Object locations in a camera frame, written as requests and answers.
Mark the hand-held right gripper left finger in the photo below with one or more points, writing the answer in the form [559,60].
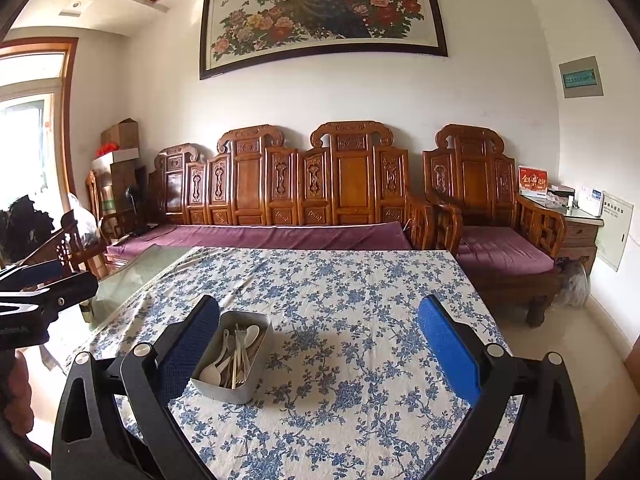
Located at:
[192,345]

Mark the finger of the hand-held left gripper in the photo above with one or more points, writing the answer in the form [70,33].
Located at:
[40,270]
[75,290]

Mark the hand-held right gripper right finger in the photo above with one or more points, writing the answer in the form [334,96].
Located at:
[447,345]

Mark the white rice paddle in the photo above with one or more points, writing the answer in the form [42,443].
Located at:
[210,374]

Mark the white spoon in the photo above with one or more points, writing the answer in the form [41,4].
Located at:
[226,336]
[252,332]

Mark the light wooden chopstick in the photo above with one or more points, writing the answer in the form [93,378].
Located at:
[235,360]

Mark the rectangular metal tin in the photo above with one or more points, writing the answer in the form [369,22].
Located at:
[235,390]

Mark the person's left hand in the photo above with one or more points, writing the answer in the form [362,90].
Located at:
[19,390]

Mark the small yellow bottle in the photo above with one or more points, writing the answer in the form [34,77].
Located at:
[88,312]

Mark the wooden dining chair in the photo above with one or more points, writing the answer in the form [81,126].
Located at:
[67,245]

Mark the dark rock ornament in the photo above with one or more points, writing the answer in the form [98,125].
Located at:
[22,225]

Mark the white plastic bag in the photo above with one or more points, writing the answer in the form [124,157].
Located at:
[85,217]

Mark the tall wooden chair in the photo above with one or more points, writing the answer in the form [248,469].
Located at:
[95,195]

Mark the blue floral tablecloth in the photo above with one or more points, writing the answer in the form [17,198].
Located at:
[350,310]

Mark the black standing fan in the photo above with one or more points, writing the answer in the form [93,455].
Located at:
[134,200]

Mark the square purple seat cushion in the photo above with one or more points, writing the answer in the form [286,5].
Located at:
[500,250]

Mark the long purple seat cushion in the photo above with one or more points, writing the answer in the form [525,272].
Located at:
[260,237]

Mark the red flower bunch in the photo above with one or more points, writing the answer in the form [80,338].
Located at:
[107,150]

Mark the white flat box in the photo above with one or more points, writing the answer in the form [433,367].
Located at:
[120,156]

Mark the brown cardboard box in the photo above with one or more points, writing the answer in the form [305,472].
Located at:
[120,132]

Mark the carved wooden armchair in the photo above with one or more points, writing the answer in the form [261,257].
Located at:
[470,175]

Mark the wooden side table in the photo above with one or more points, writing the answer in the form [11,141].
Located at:
[580,235]

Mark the long carved wooden sofa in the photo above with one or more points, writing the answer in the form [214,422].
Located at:
[250,180]

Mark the red gift box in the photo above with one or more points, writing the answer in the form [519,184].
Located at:
[533,180]

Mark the flat tissue box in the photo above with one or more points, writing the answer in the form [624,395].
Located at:
[560,191]

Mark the framed flower painting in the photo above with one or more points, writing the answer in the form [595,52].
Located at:
[325,10]

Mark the wooden door frame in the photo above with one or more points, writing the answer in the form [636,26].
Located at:
[67,110]

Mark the white wall panel door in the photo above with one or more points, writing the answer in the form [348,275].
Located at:
[614,232]

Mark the grey wall electrical box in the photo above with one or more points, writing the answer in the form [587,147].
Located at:
[581,77]

